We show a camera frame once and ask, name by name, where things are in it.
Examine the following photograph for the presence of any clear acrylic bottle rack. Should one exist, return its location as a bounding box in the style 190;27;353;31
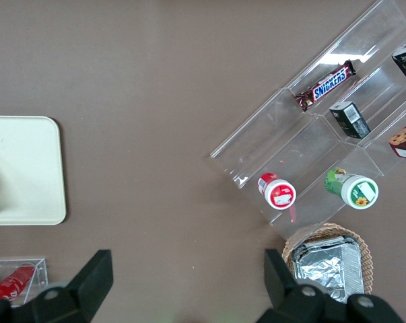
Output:
0;257;48;307

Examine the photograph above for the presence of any clear acrylic stepped display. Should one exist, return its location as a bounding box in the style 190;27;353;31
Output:
209;0;406;240

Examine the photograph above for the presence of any cream plastic serving tray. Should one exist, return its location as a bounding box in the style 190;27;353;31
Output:
0;116;67;226

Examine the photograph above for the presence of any red white-lidded cup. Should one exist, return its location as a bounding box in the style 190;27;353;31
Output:
257;172;297;210

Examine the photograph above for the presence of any Snickers chocolate bar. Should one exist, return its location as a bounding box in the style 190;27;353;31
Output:
294;59;358;114

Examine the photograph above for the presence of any light tan wicker basket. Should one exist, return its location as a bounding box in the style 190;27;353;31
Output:
281;222;372;295

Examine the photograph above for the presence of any aluminium foil container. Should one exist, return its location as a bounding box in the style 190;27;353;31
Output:
291;236;365;303

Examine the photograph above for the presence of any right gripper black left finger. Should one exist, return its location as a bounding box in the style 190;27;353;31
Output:
10;248;114;323

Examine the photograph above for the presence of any green white-lidded cup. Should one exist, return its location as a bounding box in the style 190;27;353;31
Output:
323;167;380;210

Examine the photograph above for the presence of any red cola bottle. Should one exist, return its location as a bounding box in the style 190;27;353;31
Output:
0;265;35;302

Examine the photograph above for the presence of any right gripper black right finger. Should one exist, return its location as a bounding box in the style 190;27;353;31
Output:
256;248;350;323

